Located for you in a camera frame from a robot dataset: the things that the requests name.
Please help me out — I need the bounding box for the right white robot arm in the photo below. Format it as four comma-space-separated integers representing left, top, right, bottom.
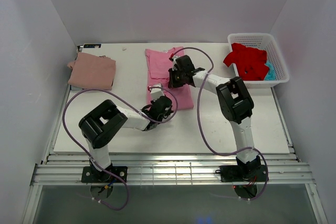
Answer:
169, 55, 262, 182

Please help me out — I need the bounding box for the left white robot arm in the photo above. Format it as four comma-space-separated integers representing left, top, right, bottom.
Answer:
79, 95, 173, 182

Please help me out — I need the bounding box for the red t shirt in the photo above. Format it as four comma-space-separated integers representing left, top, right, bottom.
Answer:
223, 43, 269, 81

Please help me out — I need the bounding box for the folded dusty pink t shirt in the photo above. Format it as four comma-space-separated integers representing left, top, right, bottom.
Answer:
67, 52, 116, 90

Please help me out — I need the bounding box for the teal t shirt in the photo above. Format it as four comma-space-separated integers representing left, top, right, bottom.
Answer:
264, 60, 276, 81

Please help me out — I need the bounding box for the white plastic mesh basket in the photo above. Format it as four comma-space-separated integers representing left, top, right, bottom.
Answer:
227, 33, 290, 88

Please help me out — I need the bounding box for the blue label sticker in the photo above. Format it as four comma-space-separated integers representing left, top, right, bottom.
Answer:
82, 44, 101, 48

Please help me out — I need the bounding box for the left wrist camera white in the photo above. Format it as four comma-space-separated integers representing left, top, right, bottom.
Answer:
147, 83, 164, 103

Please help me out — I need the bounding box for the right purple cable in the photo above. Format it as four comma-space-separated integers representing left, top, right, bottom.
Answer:
169, 47, 270, 201

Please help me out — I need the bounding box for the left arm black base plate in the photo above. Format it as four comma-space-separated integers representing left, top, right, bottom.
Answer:
81, 165, 128, 184

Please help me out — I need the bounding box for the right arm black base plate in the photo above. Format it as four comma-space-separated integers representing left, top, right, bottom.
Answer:
215, 156, 268, 182

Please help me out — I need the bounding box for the aluminium rail frame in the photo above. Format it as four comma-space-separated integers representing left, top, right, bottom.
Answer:
28, 84, 316, 224

